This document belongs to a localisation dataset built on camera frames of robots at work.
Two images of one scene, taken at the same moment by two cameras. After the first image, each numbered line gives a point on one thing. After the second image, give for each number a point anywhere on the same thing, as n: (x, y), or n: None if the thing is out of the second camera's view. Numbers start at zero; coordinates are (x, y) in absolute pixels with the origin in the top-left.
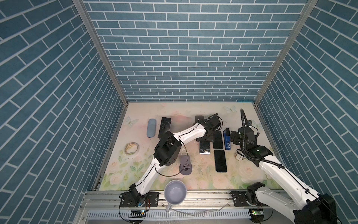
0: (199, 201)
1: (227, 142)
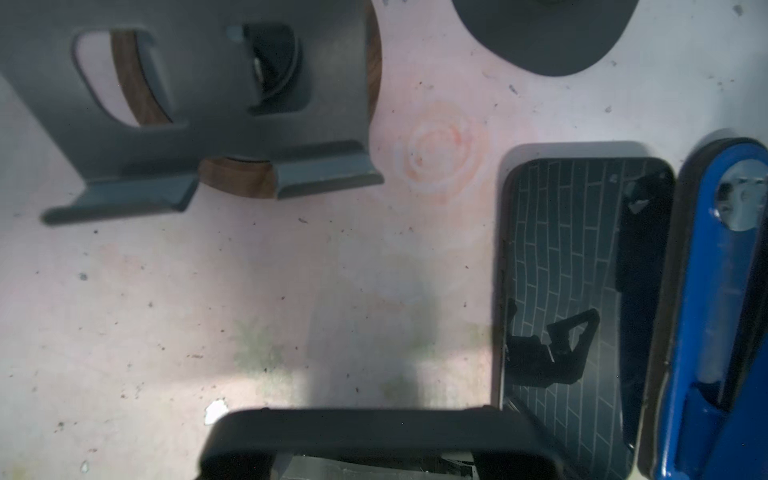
0: None
1: (711, 418)
